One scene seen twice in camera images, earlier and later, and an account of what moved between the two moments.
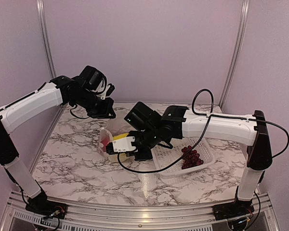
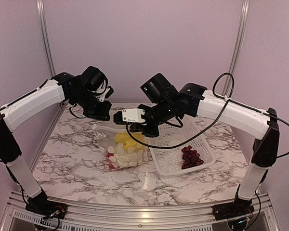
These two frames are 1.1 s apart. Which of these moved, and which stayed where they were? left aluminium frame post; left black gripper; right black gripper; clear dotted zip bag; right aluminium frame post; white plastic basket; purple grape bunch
Moved: clear dotted zip bag; right black gripper
Stayed: left black gripper; white plastic basket; purple grape bunch; left aluminium frame post; right aluminium frame post
